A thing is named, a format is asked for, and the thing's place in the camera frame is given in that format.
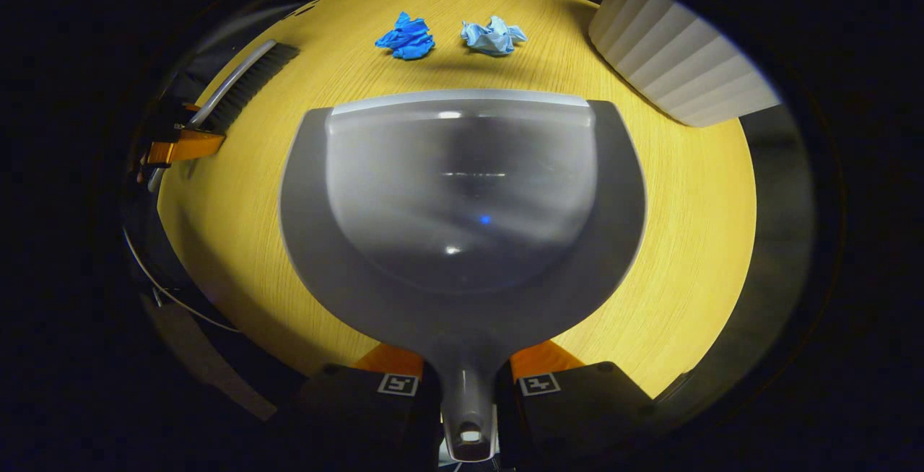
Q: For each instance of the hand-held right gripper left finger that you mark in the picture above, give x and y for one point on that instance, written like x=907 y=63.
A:
x=354 y=414

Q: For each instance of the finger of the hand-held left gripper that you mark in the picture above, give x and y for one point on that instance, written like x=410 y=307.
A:
x=173 y=115
x=184 y=149

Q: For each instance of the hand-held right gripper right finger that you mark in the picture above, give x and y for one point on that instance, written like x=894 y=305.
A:
x=577 y=414

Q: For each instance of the small grey broom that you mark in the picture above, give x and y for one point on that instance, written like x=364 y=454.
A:
x=253 y=79

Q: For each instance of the dark blue paper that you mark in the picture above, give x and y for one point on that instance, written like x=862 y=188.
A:
x=406 y=37

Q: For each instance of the grey dustpan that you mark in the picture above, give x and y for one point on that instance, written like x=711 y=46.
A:
x=462 y=190

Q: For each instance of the light blue paper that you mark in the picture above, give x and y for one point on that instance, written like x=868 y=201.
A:
x=493 y=35

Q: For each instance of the white ribbed garbage bin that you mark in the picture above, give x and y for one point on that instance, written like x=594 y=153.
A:
x=671 y=53

